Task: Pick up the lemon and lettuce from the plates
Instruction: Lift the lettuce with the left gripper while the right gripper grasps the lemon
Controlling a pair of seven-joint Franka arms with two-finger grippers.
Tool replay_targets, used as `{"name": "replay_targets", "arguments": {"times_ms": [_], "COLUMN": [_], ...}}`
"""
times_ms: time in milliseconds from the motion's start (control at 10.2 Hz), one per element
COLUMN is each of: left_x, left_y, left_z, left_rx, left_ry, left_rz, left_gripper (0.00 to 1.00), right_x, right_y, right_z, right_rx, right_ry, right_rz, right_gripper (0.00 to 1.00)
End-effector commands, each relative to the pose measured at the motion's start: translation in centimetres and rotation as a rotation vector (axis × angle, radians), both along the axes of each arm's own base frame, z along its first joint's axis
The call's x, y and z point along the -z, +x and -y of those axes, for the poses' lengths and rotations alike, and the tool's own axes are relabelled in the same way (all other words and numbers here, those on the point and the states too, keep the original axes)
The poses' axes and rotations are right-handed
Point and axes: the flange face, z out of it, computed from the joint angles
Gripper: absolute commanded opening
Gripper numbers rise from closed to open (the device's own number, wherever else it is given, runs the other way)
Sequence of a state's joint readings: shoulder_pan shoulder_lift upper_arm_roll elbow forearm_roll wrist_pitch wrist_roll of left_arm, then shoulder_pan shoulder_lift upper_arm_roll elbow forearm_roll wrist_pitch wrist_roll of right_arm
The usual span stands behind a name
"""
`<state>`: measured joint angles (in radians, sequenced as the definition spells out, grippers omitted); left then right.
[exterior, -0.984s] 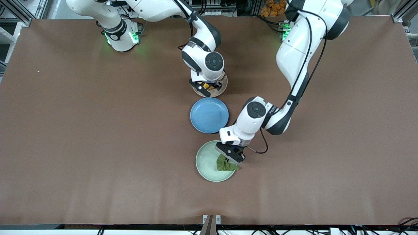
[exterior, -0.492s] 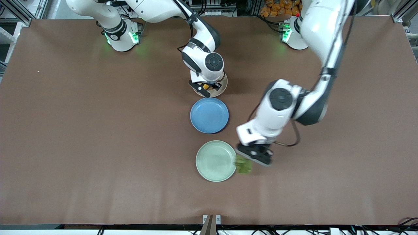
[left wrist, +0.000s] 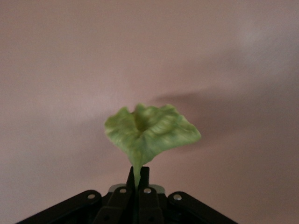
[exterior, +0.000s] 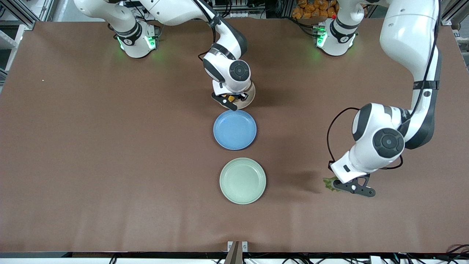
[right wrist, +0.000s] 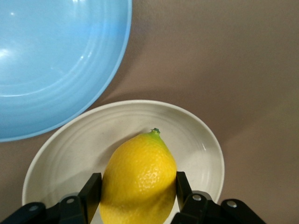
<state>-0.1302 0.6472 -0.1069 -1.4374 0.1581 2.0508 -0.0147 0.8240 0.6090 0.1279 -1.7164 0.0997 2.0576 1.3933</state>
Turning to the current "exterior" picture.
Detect green lettuce leaf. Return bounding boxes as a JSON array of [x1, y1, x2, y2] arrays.
[[322, 177, 340, 192]]

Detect beige round plate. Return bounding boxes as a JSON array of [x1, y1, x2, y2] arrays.
[[234, 82, 256, 110]]

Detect blue round plate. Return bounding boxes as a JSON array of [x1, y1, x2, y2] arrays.
[[213, 109, 257, 150]]

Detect pale green round plate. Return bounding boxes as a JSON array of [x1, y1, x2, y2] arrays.
[[219, 158, 267, 205]]

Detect orange snack bags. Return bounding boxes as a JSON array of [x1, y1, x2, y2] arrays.
[[292, 0, 338, 20]]

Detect brown table cover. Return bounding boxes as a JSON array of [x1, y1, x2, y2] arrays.
[[0, 16, 469, 254]]

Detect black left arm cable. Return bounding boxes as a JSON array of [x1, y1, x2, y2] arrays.
[[327, 0, 442, 170]]

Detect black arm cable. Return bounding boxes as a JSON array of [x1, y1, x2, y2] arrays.
[[193, 0, 220, 61], [327, 0, 442, 170]]

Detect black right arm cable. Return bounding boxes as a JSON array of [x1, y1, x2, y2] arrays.
[[193, 0, 220, 61]]

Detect metal camera bracket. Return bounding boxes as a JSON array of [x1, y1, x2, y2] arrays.
[[224, 241, 248, 264]]

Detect aluminium frame post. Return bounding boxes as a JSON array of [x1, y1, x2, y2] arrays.
[[440, 0, 469, 27], [0, 0, 56, 26]]

